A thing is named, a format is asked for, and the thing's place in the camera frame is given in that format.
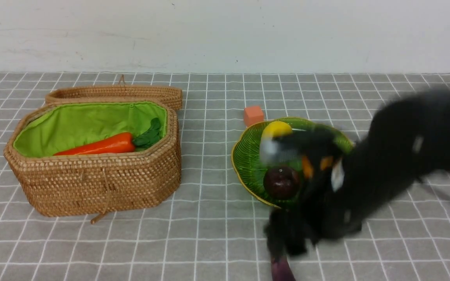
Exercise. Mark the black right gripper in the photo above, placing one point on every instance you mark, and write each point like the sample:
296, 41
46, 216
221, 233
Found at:
288, 229

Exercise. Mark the orange yellow mango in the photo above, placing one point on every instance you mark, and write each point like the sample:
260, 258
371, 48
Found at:
311, 167

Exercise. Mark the dark purple plum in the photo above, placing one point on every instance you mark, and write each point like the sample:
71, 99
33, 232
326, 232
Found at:
281, 183

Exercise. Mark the purple eggplant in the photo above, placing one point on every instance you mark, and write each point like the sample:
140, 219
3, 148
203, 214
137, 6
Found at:
280, 269

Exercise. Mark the yellow lemon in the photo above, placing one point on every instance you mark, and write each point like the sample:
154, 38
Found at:
276, 129

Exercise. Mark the orange carrot green leaves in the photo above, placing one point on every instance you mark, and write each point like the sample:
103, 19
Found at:
120, 143

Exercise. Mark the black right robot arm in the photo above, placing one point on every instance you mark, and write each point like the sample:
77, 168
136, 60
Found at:
408, 138

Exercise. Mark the green glass plate gold rim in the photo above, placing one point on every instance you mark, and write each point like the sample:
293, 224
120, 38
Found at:
246, 163

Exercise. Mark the small orange cube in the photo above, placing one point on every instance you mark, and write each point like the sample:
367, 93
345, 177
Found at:
252, 115

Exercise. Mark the grey checked tablecloth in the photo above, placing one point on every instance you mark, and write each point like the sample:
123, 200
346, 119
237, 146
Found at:
211, 228

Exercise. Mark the woven wicker basket green lining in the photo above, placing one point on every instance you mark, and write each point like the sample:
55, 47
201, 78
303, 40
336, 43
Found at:
73, 185

